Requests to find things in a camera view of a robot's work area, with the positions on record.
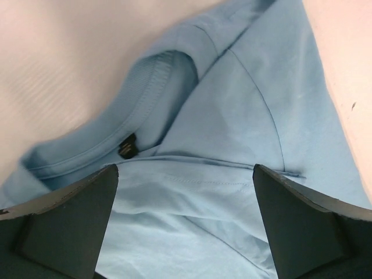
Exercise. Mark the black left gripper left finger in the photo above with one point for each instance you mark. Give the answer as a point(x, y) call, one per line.
point(60, 234)

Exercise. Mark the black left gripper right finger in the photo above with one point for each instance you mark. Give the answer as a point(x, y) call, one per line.
point(312, 235)

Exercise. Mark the light blue printed t-shirt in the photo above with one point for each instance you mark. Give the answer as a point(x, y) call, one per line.
point(239, 85)

